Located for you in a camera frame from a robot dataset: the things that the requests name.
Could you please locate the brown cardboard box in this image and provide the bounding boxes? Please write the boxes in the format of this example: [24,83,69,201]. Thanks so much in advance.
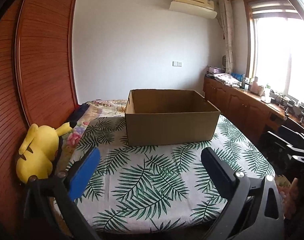
[125,89,220,146]

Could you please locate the person's right hand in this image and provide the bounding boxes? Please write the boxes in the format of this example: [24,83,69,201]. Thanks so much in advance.
[283,178,299,219]

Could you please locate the wooden sideboard cabinet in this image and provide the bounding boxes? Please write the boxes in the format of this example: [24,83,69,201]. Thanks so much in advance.
[203,77,304,146]

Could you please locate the floral bed quilt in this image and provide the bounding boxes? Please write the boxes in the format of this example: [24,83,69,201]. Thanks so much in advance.
[56,100,127,168]

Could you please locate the yellow Pikachu plush toy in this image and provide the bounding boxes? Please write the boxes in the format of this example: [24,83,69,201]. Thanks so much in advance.
[16,121,77,184]

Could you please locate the white wall switch plate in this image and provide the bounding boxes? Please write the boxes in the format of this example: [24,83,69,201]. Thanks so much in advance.
[172,61,182,67]

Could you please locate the wall air conditioner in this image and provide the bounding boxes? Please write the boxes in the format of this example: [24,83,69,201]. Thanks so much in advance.
[169,0,217,20]

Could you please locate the folded floral cloth stack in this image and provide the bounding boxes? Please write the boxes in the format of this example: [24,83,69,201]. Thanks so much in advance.
[205,66,241,88]

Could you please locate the green leaf print tablecloth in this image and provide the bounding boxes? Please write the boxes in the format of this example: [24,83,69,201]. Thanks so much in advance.
[57,116,275,234]

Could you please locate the patterned window curtain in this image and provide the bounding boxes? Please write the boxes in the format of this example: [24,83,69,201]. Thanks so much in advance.
[218,0,234,74]

